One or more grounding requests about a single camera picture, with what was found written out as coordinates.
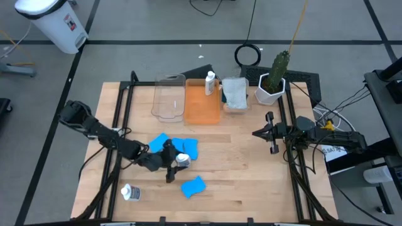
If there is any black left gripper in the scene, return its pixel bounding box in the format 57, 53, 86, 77
147, 139, 188, 183

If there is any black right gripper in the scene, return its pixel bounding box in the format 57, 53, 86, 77
252, 112, 288, 154

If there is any white plastic restorer bottle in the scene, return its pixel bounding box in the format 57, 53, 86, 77
175, 153, 192, 168
205, 70, 217, 96
121, 183, 142, 202

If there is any white plant pot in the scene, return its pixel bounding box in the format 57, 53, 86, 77
254, 72, 286, 106

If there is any small clear plastic bin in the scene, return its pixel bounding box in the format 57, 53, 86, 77
220, 77, 251, 114

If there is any orange plastic bin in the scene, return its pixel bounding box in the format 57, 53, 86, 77
183, 78, 222, 126

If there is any large clear plastic bin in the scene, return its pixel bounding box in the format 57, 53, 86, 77
151, 73, 187, 123

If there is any white printed paper sheet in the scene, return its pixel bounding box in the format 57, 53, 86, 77
320, 144, 348, 163

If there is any black flat sheet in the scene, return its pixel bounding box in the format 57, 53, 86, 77
181, 64, 217, 80

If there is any black metal stand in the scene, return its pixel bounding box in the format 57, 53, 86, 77
326, 137, 402, 217

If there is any grey cylinder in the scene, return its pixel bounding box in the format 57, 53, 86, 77
363, 165, 393, 185

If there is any black side desk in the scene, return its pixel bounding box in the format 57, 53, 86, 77
364, 56, 402, 202

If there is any black equipment piece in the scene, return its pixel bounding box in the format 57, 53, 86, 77
0, 97, 14, 126

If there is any grey stand base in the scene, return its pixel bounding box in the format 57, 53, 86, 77
0, 61, 38, 78

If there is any white pedal trash can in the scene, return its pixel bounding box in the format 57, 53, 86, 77
14, 0, 90, 55

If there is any white cable bundle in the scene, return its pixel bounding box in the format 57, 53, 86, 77
312, 106, 357, 132

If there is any black coiled hanging cable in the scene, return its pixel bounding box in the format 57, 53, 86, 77
234, 0, 263, 68

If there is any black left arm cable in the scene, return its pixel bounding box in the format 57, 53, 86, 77
77, 127, 150, 181

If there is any yellow hanging cord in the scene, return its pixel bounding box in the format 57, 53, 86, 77
288, 0, 310, 54

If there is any black looped floor cable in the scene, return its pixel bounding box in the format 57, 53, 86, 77
189, 0, 224, 17

